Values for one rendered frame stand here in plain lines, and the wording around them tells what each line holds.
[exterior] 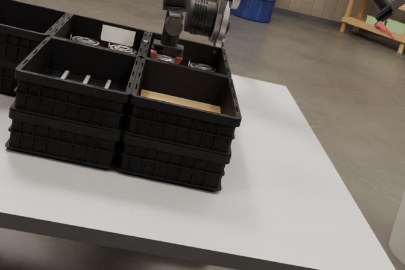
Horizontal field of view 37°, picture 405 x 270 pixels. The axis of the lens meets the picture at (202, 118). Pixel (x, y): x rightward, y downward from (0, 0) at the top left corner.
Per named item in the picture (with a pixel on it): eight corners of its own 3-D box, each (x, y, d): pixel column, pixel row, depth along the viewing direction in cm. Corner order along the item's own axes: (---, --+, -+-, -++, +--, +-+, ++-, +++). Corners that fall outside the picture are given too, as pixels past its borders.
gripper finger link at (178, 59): (178, 79, 202) (184, 52, 199) (156, 74, 201) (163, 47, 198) (178, 73, 208) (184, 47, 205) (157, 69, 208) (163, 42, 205)
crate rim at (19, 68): (46, 43, 192) (47, 35, 191) (140, 64, 195) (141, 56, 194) (12, 78, 154) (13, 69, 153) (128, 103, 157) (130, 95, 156)
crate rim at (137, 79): (140, 64, 195) (141, 56, 194) (230, 84, 198) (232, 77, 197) (128, 103, 157) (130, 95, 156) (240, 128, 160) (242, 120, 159)
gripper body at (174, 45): (182, 55, 199) (187, 33, 197) (152, 49, 198) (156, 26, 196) (182, 50, 206) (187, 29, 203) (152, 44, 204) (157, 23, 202)
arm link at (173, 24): (190, -7, 198) (163, -10, 197) (191, -1, 187) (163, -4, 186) (187, 29, 202) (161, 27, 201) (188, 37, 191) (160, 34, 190)
